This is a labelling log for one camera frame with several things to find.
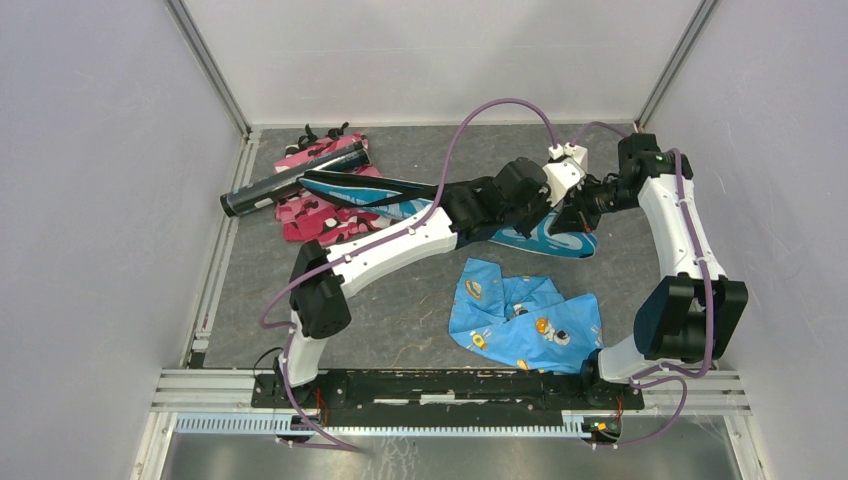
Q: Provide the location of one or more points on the pink camouflage shorts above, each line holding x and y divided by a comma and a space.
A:
305, 217

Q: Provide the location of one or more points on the blue astronaut print cloth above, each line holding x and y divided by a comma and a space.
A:
523, 321

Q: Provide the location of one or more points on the black shuttlecock tube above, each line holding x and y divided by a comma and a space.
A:
269, 190

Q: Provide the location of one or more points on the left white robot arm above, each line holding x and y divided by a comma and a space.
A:
323, 280

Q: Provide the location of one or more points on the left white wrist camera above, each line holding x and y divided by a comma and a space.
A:
565, 170

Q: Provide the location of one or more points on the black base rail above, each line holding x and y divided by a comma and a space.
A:
463, 401

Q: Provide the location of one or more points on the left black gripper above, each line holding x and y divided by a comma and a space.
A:
544, 208

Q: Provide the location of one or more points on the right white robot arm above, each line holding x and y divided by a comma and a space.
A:
688, 320

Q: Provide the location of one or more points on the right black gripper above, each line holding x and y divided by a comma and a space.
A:
569, 218

